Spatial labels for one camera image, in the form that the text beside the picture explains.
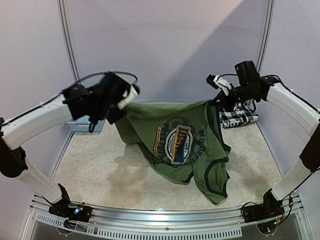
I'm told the black white checked shirt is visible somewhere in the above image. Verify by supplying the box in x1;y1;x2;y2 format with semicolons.
219;100;259;129

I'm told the green garment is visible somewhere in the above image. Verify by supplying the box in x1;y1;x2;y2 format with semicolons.
115;100;231;205

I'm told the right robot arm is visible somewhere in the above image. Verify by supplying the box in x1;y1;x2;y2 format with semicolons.
206;60;320;218

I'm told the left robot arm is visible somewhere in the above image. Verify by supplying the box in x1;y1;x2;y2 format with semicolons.
0;71;140;217

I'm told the light blue plastic basket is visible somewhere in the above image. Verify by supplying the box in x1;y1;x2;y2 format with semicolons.
66;118;105;134

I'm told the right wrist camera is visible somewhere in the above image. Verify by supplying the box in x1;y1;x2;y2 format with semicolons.
205;74;233;96

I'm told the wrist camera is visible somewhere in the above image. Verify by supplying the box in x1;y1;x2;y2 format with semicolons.
117;83;141;110
205;74;233;96

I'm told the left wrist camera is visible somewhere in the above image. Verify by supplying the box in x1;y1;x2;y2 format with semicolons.
117;83;141;110

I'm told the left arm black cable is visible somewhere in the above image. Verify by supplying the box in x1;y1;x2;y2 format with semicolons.
39;71;139;106

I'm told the right aluminium wall post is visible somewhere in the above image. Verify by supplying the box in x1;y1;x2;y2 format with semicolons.
256;0;275;73

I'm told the aluminium wall post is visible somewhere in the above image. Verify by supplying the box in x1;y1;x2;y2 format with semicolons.
57;0;80;83
256;0;275;73

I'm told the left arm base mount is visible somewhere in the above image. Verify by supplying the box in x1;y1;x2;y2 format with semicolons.
48;184;92;229

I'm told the front aluminium rail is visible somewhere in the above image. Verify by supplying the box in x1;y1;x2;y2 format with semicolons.
22;193;313;240

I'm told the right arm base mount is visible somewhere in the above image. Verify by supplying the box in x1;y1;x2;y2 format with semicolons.
240;195;294;227

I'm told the left aluminium wall post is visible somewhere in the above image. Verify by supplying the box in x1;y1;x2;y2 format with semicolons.
57;0;80;83

